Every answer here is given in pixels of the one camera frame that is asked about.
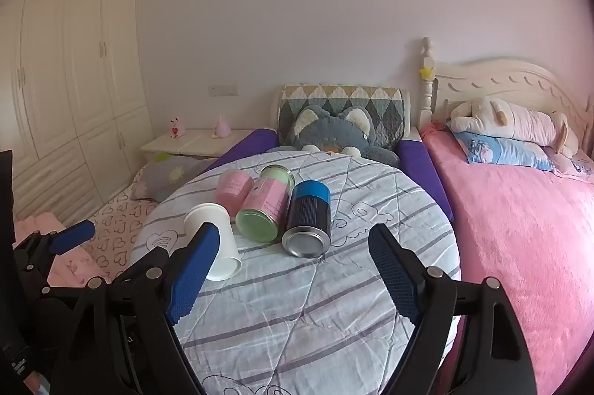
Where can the diamond patterned cushion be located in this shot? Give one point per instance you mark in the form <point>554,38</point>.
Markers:
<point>383,107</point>

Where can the grey cat plush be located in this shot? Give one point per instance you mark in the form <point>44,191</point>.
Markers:
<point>334,135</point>

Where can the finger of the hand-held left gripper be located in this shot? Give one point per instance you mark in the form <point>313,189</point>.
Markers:
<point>72,235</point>

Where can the pink and green can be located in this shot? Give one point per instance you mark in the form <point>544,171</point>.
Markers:
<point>264,204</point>

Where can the white paper cup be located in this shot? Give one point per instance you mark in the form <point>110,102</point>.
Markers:
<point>227,253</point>

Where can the wall socket panel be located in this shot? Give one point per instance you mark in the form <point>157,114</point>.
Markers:
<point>222,90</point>

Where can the blue and black can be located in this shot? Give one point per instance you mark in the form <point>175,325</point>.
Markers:
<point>308,209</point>

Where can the grey flower pillow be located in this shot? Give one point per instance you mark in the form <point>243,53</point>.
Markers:
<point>171,177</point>

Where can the pink figurine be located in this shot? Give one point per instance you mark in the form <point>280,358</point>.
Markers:
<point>222,129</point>

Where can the cream wardrobe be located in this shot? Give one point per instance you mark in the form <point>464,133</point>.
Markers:
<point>69,75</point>

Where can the small pink cup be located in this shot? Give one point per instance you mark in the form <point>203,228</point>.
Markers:
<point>232,191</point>

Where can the pink printed pillow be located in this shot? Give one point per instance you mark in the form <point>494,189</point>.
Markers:
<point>575,166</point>

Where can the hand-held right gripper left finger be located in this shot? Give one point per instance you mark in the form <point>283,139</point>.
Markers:
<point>195,274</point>

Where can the white nightstand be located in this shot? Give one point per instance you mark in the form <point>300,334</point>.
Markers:
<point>185,143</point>

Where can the white plush dog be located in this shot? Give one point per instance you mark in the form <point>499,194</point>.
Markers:
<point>501,116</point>

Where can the pink fluffy blanket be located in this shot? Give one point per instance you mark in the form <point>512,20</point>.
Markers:
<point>510,246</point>

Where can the yellow star ornament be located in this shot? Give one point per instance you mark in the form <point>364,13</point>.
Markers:
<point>425,72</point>

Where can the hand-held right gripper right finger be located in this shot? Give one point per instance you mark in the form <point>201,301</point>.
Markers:
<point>394,274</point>

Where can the purple bolster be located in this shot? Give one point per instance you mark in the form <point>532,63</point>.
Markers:
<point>417,165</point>
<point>250,142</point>

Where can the cream carved bed headboard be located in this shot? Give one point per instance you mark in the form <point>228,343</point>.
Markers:
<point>487,80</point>

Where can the heart print bed sheet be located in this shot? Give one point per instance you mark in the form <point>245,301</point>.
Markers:
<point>116,235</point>

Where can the pink cloth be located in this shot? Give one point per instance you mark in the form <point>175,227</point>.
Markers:
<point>69,270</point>

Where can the blue printed pillow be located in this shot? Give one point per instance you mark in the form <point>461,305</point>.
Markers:
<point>501,151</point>

